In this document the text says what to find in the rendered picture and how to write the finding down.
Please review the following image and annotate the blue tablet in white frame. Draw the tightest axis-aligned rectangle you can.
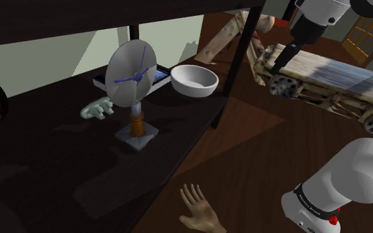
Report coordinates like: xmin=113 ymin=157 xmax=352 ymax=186
xmin=92 ymin=64 xmax=172 ymax=95

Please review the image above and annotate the tan hand figure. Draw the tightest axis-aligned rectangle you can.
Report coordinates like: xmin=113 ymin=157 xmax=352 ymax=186
xmin=178 ymin=183 xmax=228 ymax=233

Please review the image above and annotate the wooden cart with wheels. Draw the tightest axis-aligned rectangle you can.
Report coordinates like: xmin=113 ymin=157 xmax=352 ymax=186
xmin=193 ymin=9 xmax=373 ymax=138

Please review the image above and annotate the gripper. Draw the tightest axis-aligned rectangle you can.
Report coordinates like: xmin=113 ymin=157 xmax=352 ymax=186
xmin=270 ymin=14 xmax=329 ymax=76

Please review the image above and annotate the pale green figure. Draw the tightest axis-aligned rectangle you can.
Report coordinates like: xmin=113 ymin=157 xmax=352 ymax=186
xmin=80 ymin=96 xmax=115 ymax=121

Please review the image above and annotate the white bowl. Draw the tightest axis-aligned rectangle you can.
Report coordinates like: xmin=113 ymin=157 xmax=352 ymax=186
xmin=170 ymin=64 xmax=220 ymax=99

